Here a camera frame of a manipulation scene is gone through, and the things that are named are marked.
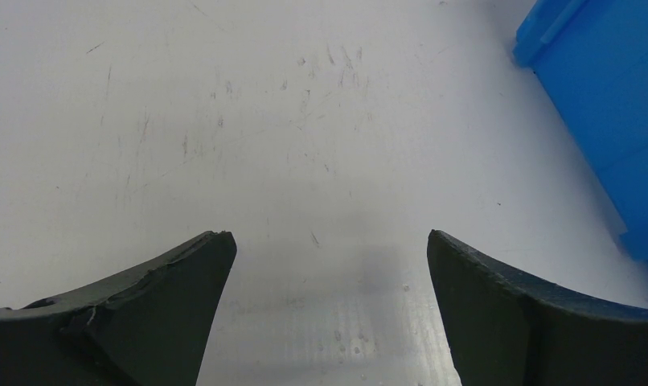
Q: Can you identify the blue plastic bin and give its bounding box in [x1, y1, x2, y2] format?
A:
[512, 0, 648, 262]

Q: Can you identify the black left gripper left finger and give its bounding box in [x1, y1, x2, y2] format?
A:
[0, 232, 237, 385]

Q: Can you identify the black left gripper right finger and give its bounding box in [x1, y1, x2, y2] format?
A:
[427, 230, 648, 385]

